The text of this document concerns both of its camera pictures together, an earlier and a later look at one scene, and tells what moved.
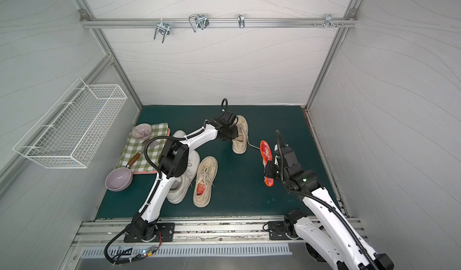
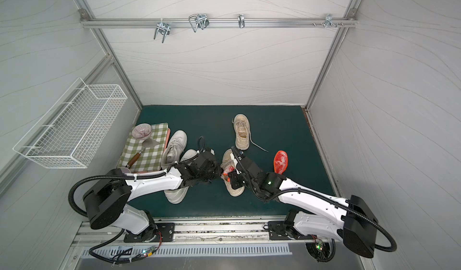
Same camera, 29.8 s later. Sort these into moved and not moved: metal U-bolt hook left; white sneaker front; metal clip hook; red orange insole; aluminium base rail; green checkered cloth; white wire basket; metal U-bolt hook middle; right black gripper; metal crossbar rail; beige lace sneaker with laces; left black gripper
Moved: left black gripper; beige lace sneaker with laces; right black gripper; red orange insole
Not moved: metal clip hook; metal U-bolt hook middle; white wire basket; white sneaker front; green checkered cloth; metal U-bolt hook left; metal crossbar rail; aluminium base rail
